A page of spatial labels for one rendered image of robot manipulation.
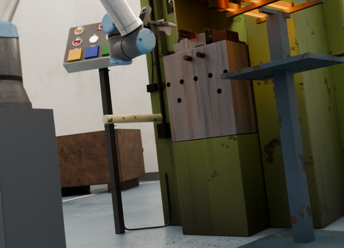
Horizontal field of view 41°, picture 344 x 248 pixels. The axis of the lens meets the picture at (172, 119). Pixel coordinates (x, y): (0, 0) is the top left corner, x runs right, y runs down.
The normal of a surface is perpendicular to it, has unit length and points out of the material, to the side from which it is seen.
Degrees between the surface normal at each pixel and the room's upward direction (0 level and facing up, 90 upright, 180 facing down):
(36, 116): 90
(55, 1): 90
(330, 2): 90
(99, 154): 90
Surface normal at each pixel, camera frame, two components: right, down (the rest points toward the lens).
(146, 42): 0.70, -0.05
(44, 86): 0.87, -0.13
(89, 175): -0.28, -0.03
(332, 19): -0.62, 0.02
